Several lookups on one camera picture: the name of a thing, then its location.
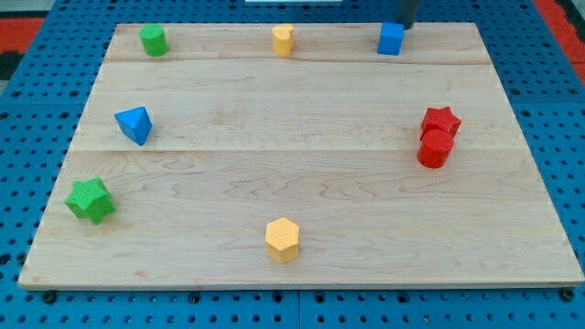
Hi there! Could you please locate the yellow heart block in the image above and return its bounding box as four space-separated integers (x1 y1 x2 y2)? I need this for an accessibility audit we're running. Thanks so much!
271 24 294 58

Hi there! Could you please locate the yellow hexagon block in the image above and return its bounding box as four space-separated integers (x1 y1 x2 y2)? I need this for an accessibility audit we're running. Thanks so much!
265 218 300 263

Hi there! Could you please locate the wooden board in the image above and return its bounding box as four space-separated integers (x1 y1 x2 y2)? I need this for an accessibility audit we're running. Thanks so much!
18 23 584 291

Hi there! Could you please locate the red cylinder block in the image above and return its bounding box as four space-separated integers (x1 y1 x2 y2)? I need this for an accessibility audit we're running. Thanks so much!
417 129 454 169

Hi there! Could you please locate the red star block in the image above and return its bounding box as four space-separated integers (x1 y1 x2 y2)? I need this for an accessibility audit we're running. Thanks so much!
420 107 462 138

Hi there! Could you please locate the blue cube block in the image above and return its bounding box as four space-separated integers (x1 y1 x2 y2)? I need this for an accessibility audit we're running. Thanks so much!
378 22 404 56

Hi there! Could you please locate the blue triangle block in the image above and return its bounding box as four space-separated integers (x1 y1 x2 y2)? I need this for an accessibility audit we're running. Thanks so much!
114 107 153 146

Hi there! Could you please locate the green cylinder block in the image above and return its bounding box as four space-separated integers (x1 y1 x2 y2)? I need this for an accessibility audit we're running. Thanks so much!
139 24 169 57

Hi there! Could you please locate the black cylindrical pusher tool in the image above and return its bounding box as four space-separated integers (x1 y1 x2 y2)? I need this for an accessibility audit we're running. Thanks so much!
395 0 421 30

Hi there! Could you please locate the green star block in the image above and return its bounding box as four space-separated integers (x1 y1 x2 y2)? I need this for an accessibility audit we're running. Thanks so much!
65 176 116 225

